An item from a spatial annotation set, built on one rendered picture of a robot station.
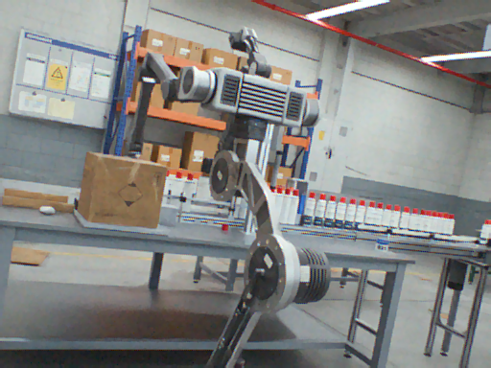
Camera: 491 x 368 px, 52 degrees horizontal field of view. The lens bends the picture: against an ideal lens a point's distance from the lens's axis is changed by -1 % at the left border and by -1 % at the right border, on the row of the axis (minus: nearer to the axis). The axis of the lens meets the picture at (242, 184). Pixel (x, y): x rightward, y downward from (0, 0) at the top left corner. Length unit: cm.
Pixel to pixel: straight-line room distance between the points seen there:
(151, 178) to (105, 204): 22
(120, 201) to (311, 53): 655
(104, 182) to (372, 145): 751
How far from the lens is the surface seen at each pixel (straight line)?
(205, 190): 294
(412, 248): 348
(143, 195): 216
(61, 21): 691
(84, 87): 675
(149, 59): 237
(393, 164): 966
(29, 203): 239
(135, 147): 253
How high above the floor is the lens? 122
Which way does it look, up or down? 3 degrees down
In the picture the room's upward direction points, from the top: 10 degrees clockwise
